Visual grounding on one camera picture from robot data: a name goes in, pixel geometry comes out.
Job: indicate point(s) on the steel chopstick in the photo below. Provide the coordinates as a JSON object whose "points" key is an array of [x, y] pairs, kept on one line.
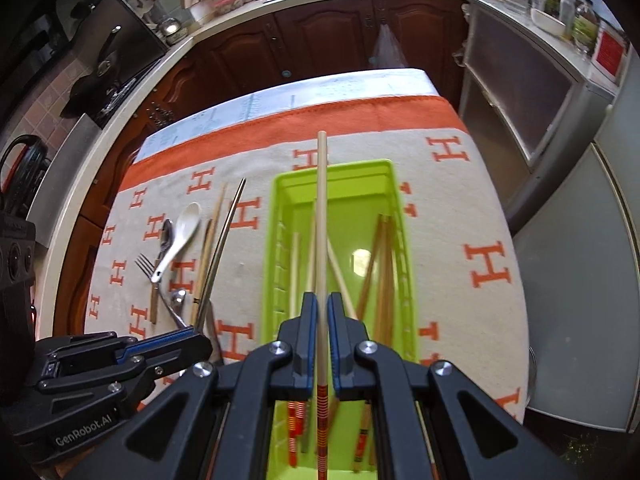
{"points": [[227, 230]]}

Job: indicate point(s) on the pale red-striped chopstick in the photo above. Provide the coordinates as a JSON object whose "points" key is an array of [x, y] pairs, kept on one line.
{"points": [[322, 210]]}

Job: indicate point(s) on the green label bottle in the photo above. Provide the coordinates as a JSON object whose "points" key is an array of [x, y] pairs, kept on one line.
{"points": [[586, 30]]}

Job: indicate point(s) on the red box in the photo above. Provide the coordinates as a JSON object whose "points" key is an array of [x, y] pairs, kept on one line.
{"points": [[610, 50]]}

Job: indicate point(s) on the green plastic utensil tray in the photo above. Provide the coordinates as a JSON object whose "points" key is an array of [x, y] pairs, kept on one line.
{"points": [[345, 210]]}

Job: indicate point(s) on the food container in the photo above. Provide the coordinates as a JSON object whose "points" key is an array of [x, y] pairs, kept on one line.
{"points": [[229, 4]]}

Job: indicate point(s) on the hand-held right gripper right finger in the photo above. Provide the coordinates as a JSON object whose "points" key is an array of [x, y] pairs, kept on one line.
{"points": [[336, 345]]}

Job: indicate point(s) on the black glass stove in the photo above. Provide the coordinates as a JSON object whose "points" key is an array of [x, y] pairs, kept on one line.
{"points": [[140, 25]]}

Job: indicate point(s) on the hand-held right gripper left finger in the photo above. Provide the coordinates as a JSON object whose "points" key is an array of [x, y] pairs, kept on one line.
{"points": [[311, 340]]}

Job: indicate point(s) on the small steel spoon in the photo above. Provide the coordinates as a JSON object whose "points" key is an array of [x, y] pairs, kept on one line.
{"points": [[167, 234]]}

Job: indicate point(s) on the white kitchen countertop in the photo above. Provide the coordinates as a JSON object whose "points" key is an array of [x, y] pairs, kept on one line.
{"points": [[200, 30]]}

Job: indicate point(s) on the white bowl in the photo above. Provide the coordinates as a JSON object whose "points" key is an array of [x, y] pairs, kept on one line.
{"points": [[547, 20]]}

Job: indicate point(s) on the pale blue table cover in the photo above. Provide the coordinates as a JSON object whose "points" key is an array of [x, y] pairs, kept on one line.
{"points": [[350, 85]]}

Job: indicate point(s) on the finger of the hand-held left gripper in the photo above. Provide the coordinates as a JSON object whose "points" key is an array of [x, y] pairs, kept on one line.
{"points": [[160, 336], [180, 355]]}

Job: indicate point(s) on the steel teapot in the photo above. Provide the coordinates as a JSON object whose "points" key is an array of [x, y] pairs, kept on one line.
{"points": [[169, 27]]}

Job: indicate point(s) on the white ceramic spoon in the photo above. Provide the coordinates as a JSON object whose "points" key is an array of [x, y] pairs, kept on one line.
{"points": [[182, 225]]}

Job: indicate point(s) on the brown wooden chopstick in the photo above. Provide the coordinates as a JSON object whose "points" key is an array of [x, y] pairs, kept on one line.
{"points": [[202, 265], [220, 205]]}

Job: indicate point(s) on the black wok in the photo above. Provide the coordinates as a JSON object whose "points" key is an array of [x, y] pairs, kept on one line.
{"points": [[100, 75]]}

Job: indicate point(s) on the hanging plastic bag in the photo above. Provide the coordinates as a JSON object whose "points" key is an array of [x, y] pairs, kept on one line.
{"points": [[387, 50]]}

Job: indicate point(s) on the brown wooden kitchen cabinets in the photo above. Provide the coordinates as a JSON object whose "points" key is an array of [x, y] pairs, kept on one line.
{"points": [[325, 35]]}

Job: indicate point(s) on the round-bowl steel spoon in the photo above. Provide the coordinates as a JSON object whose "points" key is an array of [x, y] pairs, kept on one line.
{"points": [[178, 300]]}

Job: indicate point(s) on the orange and grey patterned blanket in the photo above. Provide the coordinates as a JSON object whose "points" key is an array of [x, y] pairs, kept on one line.
{"points": [[450, 260]]}

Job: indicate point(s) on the pile of wooden chopsticks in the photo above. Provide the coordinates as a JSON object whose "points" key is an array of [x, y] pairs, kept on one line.
{"points": [[382, 260]]}

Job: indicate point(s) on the steel appliance cabinet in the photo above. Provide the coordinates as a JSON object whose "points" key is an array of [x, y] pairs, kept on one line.
{"points": [[515, 75]]}

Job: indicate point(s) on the clear bottle with white cap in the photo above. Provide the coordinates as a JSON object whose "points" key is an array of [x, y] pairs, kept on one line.
{"points": [[567, 10]]}

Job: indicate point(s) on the steel fork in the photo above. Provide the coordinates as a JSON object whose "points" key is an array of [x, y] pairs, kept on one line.
{"points": [[145, 266]]}

